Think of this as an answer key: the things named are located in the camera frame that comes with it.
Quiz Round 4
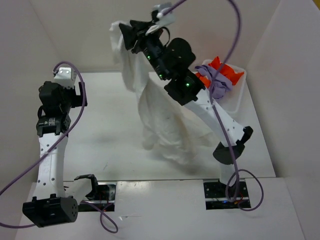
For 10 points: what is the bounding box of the white plastic basket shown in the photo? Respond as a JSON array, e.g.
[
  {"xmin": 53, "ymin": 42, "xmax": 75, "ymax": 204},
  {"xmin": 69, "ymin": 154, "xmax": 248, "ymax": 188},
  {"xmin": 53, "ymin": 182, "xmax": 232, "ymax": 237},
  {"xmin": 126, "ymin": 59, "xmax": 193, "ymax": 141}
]
[{"xmin": 217, "ymin": 63, "xmax": 247, "ymax": 117}]

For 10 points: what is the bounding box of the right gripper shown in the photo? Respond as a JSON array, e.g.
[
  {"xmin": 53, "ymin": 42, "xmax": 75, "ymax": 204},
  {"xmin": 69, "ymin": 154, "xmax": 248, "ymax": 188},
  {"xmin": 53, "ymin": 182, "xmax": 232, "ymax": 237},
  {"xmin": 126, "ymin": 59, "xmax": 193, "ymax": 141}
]
[{"xmin": 118, "ymin": 17, "xmax": 170, "ymax": 80}]

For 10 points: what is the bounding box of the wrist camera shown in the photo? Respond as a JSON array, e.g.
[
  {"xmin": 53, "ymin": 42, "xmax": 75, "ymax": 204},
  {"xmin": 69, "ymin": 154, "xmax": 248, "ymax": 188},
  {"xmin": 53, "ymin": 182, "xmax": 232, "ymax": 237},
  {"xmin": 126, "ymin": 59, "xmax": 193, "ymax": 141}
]
[
  {"xmin": 145, "ymin": 2, "xmax": 176, "ymax": 36},
  {"xmin": 53, "ymin": 67, "xmax": 77, "ymax": 89}
]

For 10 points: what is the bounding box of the orange t shirt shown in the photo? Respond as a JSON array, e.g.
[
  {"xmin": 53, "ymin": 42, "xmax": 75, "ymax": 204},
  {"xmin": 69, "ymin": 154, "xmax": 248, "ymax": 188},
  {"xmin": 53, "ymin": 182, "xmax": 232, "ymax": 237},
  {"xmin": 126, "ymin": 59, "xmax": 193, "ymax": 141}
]
[{"xmin": 195, "ymin": 56, "xmax": 245, "ymax": 88}]

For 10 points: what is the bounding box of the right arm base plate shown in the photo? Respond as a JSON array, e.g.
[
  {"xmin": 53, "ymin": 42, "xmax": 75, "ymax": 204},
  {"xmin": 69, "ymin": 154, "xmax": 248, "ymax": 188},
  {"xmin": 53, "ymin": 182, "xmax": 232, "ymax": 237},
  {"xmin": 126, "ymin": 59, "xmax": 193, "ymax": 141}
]
[{"xmin": 203, "ymin": 180, "xmax": 252, "ymax": 210}]

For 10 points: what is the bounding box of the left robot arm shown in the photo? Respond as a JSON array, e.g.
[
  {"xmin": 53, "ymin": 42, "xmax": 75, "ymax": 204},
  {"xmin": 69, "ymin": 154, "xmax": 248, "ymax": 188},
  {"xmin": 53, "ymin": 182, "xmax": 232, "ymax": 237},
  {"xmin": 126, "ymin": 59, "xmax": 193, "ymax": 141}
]
[{"xmin": 22, "ymin": 81, "xmax": 100, "ymax": 228}]

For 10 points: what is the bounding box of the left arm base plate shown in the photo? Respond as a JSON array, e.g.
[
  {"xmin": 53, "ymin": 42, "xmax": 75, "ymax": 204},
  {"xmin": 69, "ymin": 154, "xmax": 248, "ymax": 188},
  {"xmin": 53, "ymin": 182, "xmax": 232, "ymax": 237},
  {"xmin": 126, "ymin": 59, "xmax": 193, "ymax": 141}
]
[{"xmin": 83, "ymin": 181, "xmax": 117, "ymax": 212}]

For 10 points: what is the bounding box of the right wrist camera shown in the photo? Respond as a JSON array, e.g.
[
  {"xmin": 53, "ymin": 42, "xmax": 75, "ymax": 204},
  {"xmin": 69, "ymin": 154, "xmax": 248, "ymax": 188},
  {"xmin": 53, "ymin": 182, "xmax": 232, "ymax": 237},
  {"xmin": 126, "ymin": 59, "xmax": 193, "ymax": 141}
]
[{"xmin": 145, "ymin": 2, "xmax": 176, "ymax": 36}]

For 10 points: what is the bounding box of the purple t shirt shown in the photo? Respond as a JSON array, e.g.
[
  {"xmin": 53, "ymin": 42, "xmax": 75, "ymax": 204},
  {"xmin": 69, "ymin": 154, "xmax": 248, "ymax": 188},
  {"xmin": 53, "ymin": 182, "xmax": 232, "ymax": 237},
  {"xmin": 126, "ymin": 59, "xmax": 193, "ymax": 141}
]
[{"xmin": 195, "ymin": 65, "xmax": 233, "ymax": 100}]

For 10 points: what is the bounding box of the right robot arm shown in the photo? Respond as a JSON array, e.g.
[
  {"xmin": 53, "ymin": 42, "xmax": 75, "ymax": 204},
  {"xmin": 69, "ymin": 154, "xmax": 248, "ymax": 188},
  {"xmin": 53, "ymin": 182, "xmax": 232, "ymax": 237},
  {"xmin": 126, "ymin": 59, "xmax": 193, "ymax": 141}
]
[{"xmin": 119, "ymin": 20, "xmax": 253, "ymax": 197}]

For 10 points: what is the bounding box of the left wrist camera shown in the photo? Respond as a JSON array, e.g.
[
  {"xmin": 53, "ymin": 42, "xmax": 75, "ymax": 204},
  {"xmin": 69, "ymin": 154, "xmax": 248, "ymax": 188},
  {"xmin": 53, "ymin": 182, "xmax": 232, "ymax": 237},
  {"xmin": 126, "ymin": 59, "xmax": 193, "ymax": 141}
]
[{"xmin": 53, "ymin": 67, "xmax": 77, "ymax": 89}]

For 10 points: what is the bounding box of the white t shirt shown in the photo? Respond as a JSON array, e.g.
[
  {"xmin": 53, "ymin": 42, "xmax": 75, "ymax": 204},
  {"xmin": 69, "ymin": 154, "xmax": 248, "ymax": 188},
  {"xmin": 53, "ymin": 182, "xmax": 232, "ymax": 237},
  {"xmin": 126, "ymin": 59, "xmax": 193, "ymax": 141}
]
[{"xmin": 109, "ymin": 21, "xmax": 215, "ymax": 167}]

